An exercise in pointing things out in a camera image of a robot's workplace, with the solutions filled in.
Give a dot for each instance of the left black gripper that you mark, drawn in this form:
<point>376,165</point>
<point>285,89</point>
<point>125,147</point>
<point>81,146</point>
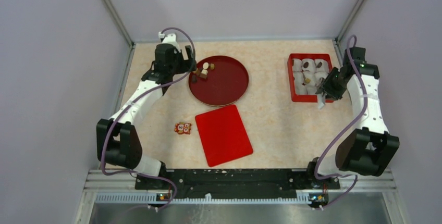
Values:
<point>186,62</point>

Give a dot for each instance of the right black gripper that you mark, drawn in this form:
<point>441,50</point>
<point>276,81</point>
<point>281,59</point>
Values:
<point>327,88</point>

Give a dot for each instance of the metal tongs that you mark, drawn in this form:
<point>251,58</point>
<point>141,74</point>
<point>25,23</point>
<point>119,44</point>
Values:
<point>321,101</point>

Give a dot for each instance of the round dark red tray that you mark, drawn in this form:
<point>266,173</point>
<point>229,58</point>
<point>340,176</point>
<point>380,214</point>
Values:
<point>225,84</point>

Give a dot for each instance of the red rectangular lid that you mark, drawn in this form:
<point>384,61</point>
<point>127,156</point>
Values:
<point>223,135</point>

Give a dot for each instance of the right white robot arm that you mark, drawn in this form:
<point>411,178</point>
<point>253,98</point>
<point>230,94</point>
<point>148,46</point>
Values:
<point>365,147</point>

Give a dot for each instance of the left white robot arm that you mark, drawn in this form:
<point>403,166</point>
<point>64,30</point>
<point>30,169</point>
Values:
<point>117,139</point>

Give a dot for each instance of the red chocolate box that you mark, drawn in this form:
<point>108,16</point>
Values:
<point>303,82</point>

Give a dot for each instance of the red owl number block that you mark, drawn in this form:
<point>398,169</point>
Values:
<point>183,128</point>

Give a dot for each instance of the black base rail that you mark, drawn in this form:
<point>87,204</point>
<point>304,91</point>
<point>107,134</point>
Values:
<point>235,184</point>

